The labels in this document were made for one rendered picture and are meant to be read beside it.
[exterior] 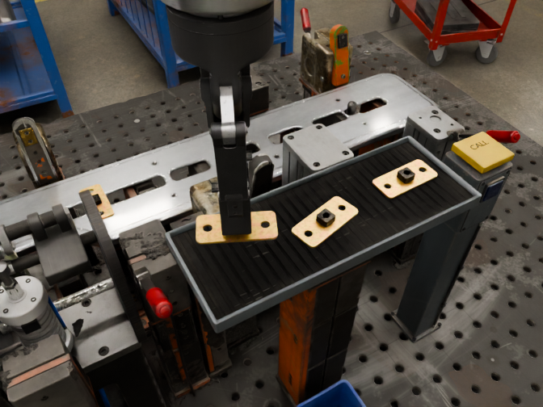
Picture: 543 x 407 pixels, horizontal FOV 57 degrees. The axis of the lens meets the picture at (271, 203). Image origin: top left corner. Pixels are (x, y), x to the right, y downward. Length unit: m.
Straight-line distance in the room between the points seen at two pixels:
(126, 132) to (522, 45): 2.82
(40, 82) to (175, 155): 2.06
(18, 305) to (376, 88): 0.81
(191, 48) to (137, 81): 2.76
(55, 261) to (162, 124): 0.97
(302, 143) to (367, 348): 0.45
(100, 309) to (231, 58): 0.52
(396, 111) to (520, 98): 2.15
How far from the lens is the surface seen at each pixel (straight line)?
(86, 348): 0.77
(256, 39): 0.35
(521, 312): 1.18
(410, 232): 0.61
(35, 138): 0.94
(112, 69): 3.27
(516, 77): 3.38
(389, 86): 1.14
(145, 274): 0.65
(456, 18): 3.26
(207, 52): 0.35
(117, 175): 0.93
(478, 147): 0.75
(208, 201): 0.74
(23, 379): 0.64
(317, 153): 0.77
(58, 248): 0.62
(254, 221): 0.52
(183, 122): 1.53
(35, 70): 3.07
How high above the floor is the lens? 1.60
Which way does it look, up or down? 46 degrees down
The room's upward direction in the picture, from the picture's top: straight up
